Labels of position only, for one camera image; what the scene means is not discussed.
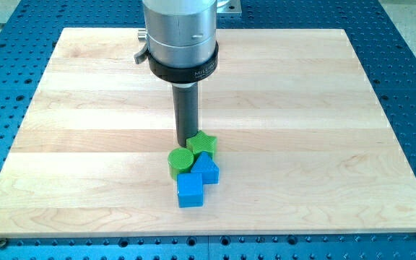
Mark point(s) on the black mounting ring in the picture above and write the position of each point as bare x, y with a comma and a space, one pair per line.
184, 75

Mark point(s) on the silver arm base bracket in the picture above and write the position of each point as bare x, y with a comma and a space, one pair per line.
229, 7

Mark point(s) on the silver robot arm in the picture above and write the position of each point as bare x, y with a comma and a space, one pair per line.
181, 48

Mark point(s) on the green star block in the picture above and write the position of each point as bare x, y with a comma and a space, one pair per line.
202, 142

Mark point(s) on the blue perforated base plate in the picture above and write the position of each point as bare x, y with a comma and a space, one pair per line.
29, 37

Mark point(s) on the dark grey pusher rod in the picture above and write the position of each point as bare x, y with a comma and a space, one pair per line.
185, 100

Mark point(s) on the blue triangle block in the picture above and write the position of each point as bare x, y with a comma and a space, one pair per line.
207, 168

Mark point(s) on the blue cube block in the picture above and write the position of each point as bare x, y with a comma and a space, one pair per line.
190, 190

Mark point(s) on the light wooden board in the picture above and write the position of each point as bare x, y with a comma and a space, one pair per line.
303, 144

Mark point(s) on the green cylinder block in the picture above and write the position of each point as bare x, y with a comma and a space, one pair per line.
180, 160

